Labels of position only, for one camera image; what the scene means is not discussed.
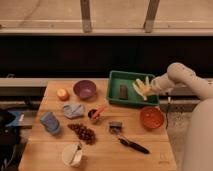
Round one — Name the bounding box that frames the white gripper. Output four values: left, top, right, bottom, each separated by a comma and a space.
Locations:
145, 74, 174, 94

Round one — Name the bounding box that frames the yellow banana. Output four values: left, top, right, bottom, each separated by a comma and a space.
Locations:
132, 79, 147, 101

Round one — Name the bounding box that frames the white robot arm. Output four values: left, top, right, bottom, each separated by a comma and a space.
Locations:
146, 62, 213, 171

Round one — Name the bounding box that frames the green plastic tray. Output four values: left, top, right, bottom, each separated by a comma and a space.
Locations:
107, 70, 159, 107

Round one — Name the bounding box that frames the dark brown bar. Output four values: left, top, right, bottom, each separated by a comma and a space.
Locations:
119, 85, 128, 100

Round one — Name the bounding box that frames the orange red bowl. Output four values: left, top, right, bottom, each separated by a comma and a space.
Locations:
140, 106, 164, 129

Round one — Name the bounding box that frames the orange carrot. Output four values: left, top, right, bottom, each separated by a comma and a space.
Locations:
92, 105, 107, 119

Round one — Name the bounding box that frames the purple bowl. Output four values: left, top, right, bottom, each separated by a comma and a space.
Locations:
73, 80, 96, 100

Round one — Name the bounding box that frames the small dark round item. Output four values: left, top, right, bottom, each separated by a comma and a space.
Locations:
88, 109, 97, 119

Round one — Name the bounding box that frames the grey blue crumpled cloth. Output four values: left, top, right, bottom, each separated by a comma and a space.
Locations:
63, 103, 85, 119

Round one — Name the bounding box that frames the bunch of dark grapes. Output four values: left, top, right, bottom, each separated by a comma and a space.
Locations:
68, 123, 96, 145

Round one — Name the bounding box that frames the red apple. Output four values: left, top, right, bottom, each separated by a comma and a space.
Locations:
57, 89, 70, 101

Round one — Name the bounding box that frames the blue sponge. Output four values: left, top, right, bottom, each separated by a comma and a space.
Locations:
40, 111, 60, 135

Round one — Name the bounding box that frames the white cup with spoon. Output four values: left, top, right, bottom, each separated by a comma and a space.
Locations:
62, 143, 83, 167

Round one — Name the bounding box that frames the dark equipment at left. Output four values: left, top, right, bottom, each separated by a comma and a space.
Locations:
0, 108, 21, 171

